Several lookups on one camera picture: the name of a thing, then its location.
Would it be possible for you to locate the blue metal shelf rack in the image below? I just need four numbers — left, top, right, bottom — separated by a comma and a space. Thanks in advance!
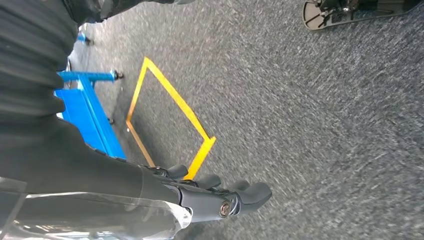
53, 31, 128, 161

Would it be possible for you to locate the yellow floor tape square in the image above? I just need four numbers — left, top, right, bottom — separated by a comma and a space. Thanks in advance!
125, 56, 218, 181

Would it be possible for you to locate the dark glossy robot shell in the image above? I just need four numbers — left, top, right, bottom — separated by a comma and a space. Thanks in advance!
62, 0, 197, 25

